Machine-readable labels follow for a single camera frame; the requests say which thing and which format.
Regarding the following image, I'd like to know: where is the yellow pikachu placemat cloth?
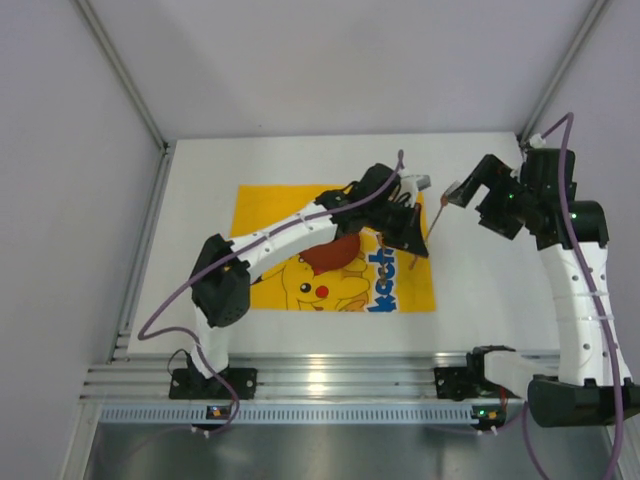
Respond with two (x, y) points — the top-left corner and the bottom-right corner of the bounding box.
(231, 185), (436, 313)

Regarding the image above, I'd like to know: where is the gold spoon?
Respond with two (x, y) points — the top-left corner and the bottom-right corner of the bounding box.
(409, 191), (449, 270)

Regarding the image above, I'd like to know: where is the red-brown plastic plate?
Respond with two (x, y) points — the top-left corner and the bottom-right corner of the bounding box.
(300, 234), (361, 271)

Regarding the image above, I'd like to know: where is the gold fork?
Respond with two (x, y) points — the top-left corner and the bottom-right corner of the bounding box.
(376, 233), (387, 287)

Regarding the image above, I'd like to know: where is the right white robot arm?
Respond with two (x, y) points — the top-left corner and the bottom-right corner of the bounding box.
(445, 148), (639, 428)

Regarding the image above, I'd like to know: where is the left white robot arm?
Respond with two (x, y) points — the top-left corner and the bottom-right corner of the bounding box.
(188, 163), (430, 382)

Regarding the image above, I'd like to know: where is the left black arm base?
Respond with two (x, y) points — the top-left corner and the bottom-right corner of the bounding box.
(168, 367), (258, 400)

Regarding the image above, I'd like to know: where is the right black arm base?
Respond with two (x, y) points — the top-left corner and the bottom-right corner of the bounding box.
(433, 346), (502, 401)

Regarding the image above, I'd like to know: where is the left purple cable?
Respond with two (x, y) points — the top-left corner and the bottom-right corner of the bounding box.
(137, 148), (406, 436)

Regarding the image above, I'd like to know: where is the aluminium mounting rail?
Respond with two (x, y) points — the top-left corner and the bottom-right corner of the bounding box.
(80, 352), (465, 402)

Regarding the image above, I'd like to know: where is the slotted grey cable duct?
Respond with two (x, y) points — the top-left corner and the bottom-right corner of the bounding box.
(99, 403), (506, 425)

